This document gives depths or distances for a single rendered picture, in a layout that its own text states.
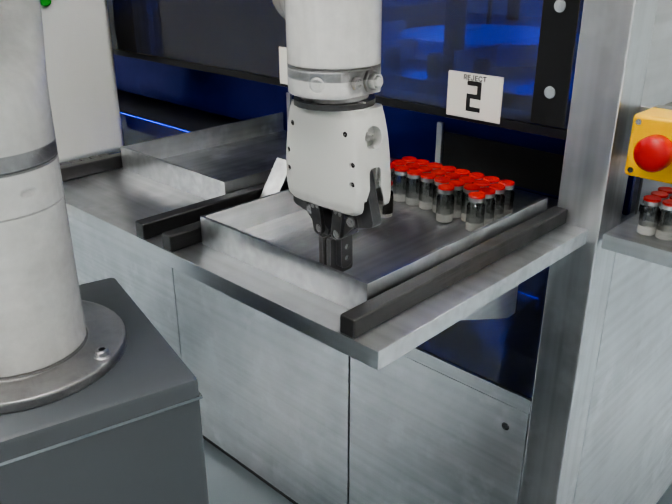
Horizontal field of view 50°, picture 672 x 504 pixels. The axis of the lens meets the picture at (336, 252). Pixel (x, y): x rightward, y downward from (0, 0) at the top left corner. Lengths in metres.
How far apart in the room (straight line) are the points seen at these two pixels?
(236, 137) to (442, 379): 0.55
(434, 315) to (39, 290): 0.35
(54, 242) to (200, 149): 0.65
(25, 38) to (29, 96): 0.06
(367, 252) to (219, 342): 0.84
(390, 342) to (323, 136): 0.19
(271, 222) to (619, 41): 0.46
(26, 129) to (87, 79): 0.93
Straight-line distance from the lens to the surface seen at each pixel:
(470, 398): 1.15
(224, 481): 1.85
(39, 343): 0.66
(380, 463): 1.37
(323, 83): 0.63
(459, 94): 1.00
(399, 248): 0.83
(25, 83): 0.62
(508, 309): 1.02
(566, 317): 1.00
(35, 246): 0.63
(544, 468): 1.14
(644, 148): 0.85
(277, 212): 0.92
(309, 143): 0.67
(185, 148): 1.24
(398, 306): 0.68
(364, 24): 0.63
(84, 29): 1.52
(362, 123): 0.63
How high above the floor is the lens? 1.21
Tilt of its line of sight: 23 degrees down
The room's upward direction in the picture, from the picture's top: straight up
